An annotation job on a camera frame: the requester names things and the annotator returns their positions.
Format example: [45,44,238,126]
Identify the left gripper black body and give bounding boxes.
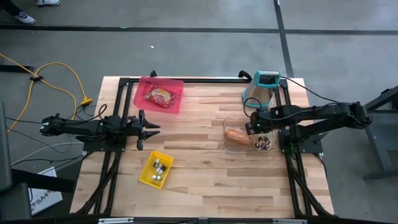
[124,110,146,151]

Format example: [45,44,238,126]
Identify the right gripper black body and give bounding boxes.
[245,109,272,135]

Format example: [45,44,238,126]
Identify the orange sprinkled bread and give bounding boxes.
[224,126,252,146]

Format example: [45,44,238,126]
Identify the red snack packet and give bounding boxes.
[144,86,178,109]

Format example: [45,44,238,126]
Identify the pink plastic tray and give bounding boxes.
[132,76,185,114]

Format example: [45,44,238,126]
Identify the clear plastic container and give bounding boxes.
[222,116,279,152]

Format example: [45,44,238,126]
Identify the yellow plastic basket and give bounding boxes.
[139,150,174,190]

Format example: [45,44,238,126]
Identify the black flat bar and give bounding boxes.
[11,167,77,194]

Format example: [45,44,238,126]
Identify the white labelled box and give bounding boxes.
[29,167,63,216]

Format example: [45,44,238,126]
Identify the black metal stand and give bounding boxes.
[362,85,398,182]

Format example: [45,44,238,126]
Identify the black cabinet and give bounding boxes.
[0,101,32,222]

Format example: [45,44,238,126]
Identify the black floor bar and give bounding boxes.
[0,64,35,73]

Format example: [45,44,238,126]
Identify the person's shoe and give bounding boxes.
[14,11,36,26]
[35,0,61,7]

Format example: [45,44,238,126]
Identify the person's leg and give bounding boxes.
[0,0,21,17]

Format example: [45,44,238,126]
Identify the right gripper cable loop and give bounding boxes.
[243,97,264,119]

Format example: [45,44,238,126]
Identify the metal box grater teal handle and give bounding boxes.
[242,70,283,110]

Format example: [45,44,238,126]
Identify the black aluminium table frame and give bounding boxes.
[73,70,335,218]

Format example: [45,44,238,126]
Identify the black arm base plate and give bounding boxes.
[278,129,324,154]
[76,135,127,153]

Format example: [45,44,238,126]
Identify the black power cable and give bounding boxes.
[280,77,340,104]

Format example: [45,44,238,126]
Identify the silver table bracket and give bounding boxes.
[272,218,308,224]
[98,217,135,224]

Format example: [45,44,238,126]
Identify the white floor cable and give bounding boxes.
[11,142,85,166]

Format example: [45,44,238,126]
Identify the black floor cable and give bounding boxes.
[5,126,73,154]

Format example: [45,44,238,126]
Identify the yellow extension cable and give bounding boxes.
[0,53,93,133]

